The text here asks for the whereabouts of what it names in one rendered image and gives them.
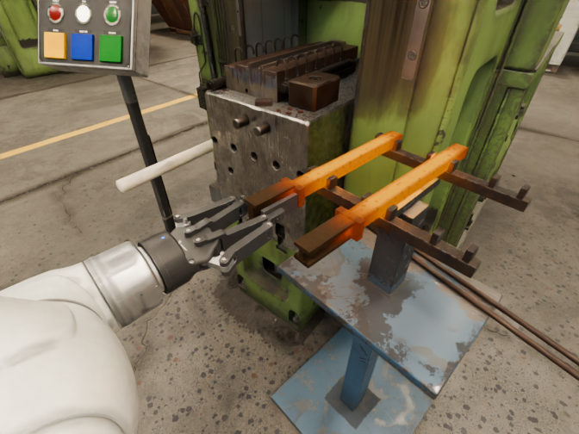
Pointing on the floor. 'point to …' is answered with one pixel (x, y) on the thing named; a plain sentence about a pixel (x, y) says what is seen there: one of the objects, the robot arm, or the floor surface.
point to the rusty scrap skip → (175, 15)
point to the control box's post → (145, 145)
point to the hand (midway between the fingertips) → (273, 204)
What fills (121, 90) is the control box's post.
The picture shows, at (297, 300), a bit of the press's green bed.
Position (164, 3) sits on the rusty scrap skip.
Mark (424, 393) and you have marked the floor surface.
